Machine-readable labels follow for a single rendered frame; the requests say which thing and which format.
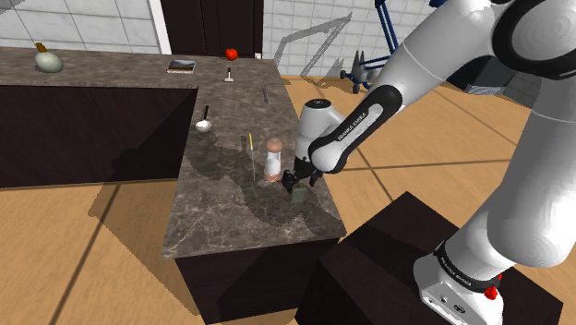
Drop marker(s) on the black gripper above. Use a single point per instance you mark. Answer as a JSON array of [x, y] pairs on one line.
[[304, 168]]

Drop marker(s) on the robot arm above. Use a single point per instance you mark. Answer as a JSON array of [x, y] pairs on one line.
[[531, 216]]

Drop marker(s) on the white brown-topped pepper mill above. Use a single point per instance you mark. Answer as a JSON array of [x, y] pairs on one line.
[[272, 162]]

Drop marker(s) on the dark slim knife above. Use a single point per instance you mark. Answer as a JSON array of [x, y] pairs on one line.
[[265, 94]]

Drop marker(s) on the dark robot stand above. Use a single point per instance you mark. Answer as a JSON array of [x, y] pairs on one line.
[[373, 265]]

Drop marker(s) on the red tomato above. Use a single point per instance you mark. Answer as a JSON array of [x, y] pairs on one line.
[[231, 54]]

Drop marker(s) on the book with landscape cover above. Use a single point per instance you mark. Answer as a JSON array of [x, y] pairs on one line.
[[181, 66]]

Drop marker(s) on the dark door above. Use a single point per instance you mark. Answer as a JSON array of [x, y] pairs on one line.
[[211, 27]]

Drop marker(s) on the dark kitchen counter cabinet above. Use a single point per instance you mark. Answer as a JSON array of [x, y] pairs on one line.
[[90, 135]]

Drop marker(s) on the blue metal frame cart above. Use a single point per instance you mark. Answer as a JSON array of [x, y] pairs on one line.
[[386, 31]]

